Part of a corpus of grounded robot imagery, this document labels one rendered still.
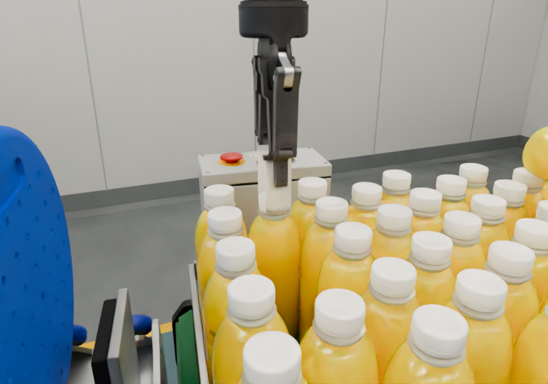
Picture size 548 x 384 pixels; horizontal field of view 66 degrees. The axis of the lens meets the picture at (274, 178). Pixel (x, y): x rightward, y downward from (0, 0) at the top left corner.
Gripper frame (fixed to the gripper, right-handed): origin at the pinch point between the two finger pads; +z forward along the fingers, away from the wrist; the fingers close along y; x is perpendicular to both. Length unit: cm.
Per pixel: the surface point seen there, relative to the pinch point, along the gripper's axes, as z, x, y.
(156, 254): 113, -28, -184
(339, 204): 2.3, 6.9, 4.4
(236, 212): 2.2, -5.4, 3.8
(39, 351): 8.2, -24.2, 14.8
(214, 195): 2.2, -7.3, -1.8
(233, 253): 2.2, -7.0, 12.9
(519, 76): 36, 331, -319
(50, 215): 0.0, -24.2, 4.8
